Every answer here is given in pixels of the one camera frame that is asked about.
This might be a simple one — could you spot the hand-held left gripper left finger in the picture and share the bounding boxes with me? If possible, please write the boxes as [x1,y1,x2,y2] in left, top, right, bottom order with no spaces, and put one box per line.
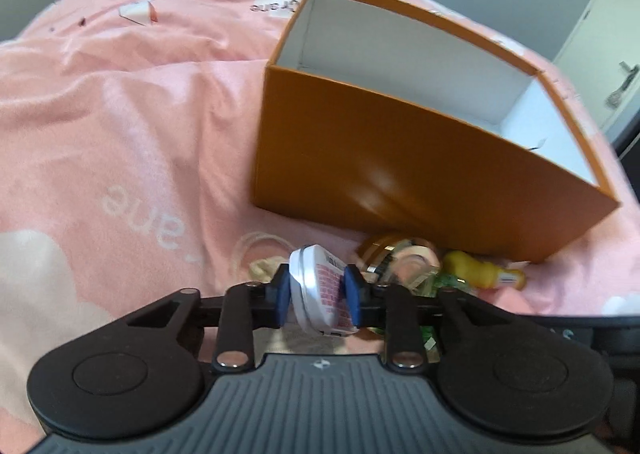
[120,270,293,373]

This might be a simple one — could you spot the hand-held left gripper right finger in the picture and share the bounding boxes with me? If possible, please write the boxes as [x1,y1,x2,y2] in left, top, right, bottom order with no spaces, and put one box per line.
[341,266,502,371]

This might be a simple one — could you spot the white round tin pink print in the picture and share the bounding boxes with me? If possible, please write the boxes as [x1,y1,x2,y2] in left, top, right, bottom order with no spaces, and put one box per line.
[289,244,362,338]

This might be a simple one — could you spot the yellow bottle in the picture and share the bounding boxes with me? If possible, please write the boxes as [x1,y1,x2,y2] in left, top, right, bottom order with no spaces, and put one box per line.
[442,250,527,291]

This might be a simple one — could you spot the orange cardboard box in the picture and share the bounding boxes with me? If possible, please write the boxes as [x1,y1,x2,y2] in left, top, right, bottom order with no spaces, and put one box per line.
[251,0,621,264]

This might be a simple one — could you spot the green packet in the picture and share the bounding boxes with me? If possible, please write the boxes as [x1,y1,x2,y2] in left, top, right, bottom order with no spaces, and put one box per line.
[409,272,472,352]

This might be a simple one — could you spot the pink printed blanket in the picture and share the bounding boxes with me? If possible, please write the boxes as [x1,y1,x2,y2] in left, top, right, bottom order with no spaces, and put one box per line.
[0,0,640,437]

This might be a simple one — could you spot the cream door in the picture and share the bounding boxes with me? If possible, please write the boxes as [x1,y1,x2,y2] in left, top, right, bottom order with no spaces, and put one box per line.
[552,0,640,136]

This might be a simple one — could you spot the dark door handle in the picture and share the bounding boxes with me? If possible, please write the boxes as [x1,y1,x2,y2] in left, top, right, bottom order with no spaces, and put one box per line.
[605,61,640,108]

